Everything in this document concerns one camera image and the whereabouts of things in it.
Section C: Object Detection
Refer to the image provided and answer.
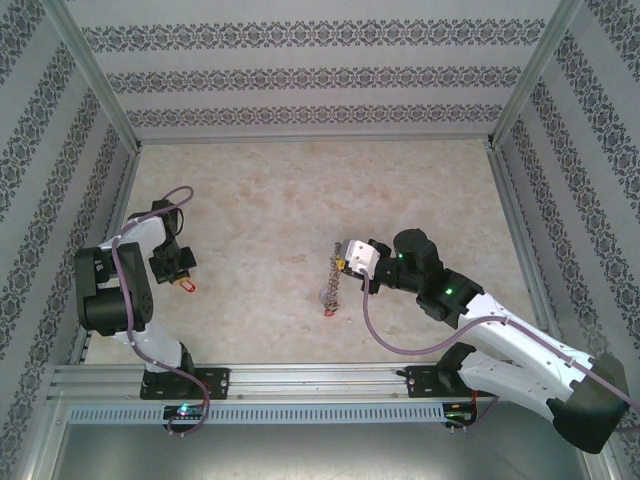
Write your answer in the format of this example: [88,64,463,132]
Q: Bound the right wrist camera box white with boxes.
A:
[341,238,384,277]

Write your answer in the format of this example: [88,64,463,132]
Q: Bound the grey metal sheet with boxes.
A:
[49,422,589,480]

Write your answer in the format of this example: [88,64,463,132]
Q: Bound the slotted grey cable duct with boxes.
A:
[67,401,447,425]

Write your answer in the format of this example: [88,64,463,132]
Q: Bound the aluminium frame post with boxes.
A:
[49,0,144,154]
[487,0,586,151]
[17,397,71,480]
[584,439,632,480]

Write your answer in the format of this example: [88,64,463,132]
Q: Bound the aluminium back rail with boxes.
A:
[137,136,494,147]

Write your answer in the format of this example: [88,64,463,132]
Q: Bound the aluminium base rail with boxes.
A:
[47,363,506,401]

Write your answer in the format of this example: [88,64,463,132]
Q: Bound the aluminium side rail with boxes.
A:
[487,144,559,334]
[69,147,144,371]

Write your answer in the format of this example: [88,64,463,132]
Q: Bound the silver keyring chain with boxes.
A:
[319,241,348,317]

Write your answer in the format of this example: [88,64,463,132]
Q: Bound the small circuit board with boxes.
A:
[163,403,207,421]
[443,401,477,427]

